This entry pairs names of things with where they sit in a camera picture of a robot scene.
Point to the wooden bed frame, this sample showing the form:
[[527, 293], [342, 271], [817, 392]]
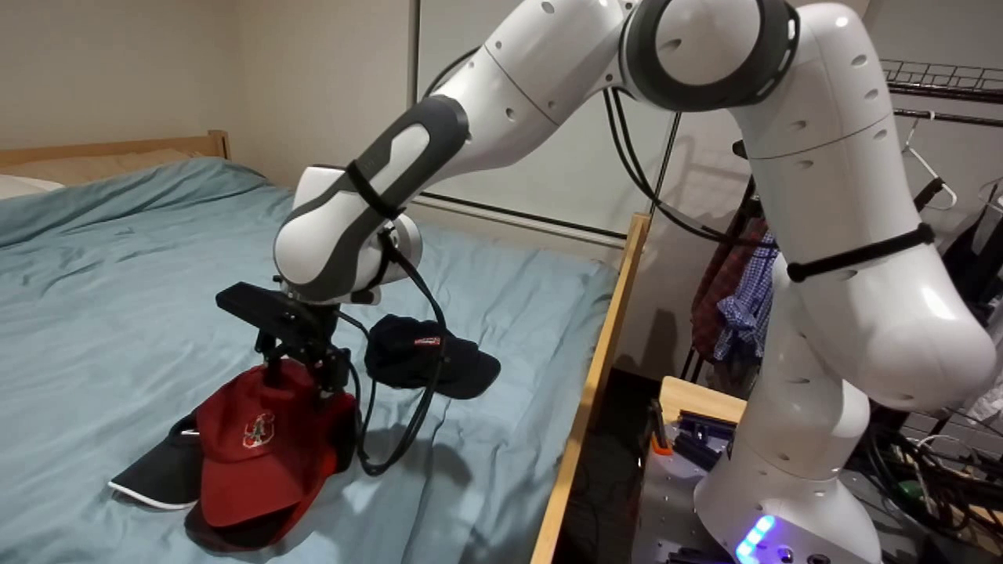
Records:
[[588, 419]]

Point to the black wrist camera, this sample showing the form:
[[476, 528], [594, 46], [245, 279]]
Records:
[[256, 304]]

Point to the purple hanging garment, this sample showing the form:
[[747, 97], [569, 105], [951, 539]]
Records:
[[753, 298]]

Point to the black cap with white trim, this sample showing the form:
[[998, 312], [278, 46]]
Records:
[[161, 471]]

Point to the black metal clothes rack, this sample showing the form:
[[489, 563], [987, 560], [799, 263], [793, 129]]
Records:
[[942, 80]]

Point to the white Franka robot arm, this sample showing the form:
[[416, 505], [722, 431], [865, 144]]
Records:
[[858, 283]]

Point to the white pillow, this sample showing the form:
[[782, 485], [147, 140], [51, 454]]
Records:
[[19, 186]]

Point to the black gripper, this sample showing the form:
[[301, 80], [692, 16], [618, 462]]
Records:
[[309, 341]]

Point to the small wooden side table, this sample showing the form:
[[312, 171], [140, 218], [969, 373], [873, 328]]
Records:
[[699, 398]]

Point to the dark red hanging garment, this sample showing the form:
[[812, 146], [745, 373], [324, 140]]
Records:
[[724, 278]]

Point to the blue box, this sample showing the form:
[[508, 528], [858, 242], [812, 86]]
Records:
[[699, 440]]

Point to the white framed window panel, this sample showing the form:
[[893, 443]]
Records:
[[566, 176]]

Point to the light blue bed sheet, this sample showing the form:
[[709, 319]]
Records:
[[104, 293]]

